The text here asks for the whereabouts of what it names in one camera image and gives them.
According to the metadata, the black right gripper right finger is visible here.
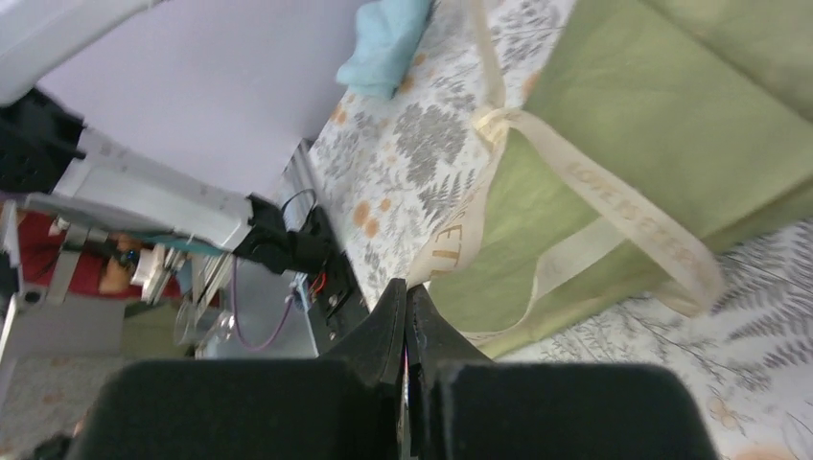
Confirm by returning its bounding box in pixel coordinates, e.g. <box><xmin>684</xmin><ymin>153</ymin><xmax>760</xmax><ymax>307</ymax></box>
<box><xmin>406</xmin><ymin>287</ymin><xmax>717</xmax><ymax>459</ymax></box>

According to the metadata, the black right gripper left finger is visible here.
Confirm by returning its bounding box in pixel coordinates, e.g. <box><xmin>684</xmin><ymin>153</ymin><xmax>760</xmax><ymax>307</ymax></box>
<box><xmin>68</xmin><ymin>279</ymin><xmax>407</xmax><ymax>459</ymax></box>

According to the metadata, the cream ribbon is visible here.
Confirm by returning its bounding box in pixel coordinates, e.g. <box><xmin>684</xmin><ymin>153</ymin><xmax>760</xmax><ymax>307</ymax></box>
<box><xmin>406</xmin><ymin>1</ymin><xmax>726</xmax><ymax>356</ymax></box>

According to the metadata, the olive green wrapping paper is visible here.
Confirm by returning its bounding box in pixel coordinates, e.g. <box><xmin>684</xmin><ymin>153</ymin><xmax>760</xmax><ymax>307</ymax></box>
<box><xmin>429</xmin><ymin>0</ymin><xmax>813</xmax><ymax>360</ymax></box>

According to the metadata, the light blue towel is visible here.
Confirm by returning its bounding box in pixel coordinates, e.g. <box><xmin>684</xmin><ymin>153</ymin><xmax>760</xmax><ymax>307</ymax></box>
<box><xmin>337</xmin><ymin>0</ymin><xmax>432</xmax><ymax>100</ymax></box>

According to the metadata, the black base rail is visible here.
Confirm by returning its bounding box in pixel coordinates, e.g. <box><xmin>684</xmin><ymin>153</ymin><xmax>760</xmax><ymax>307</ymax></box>
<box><xmin>233</xmin><ymin>195</ymin><xmax>368</xmax><ymax>354</ymax></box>

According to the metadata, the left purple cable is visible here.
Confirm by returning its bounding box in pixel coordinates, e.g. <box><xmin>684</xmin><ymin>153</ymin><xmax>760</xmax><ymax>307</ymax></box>
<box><xmin>229</xmin><ymin>257</ymin><xmax>300</xmax><ymax>354</ymax></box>

